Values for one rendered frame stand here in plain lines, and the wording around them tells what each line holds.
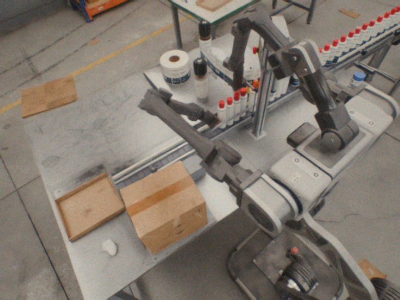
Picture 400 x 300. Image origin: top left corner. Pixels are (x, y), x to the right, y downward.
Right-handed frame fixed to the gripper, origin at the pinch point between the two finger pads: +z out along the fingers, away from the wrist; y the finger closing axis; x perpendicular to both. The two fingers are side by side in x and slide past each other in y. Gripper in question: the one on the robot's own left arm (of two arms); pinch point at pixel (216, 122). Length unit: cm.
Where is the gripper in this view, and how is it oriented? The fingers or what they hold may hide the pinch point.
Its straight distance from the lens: 160.8
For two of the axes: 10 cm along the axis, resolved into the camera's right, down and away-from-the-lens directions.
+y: -5.6, -6.7, 4.9
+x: -6.3, 7.3, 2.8
